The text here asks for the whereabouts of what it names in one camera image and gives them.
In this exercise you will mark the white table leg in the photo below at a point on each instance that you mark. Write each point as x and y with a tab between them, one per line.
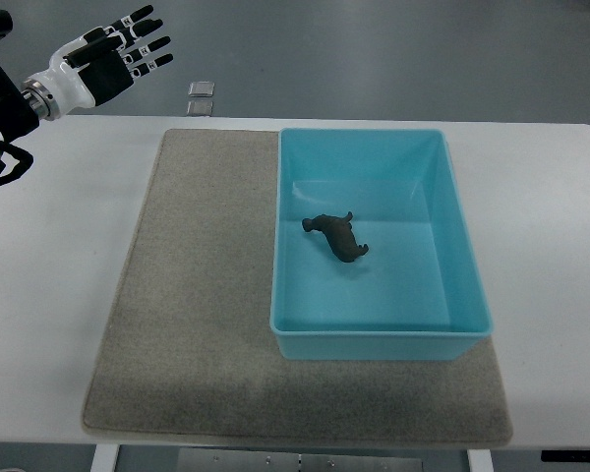
105	458
480	460

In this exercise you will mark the grey felt mat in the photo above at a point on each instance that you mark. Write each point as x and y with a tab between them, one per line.
188	353

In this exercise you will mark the brown toy hippo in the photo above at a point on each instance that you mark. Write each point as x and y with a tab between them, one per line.
339	235

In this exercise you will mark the blue plastic box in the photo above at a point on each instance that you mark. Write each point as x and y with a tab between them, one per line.
417	294

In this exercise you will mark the black table control panel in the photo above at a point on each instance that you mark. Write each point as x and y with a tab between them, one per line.
566	455

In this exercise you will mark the lower floor outlet plate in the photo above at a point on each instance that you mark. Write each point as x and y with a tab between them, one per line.
197	108

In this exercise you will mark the metal table base plate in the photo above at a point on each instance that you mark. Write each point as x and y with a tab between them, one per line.
203	459

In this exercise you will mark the right white table leg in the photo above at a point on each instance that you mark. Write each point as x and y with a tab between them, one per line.
480	460

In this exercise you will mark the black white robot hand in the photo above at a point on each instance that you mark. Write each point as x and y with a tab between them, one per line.
97	66

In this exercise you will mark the left white table leg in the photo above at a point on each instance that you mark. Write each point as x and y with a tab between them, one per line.
105	458

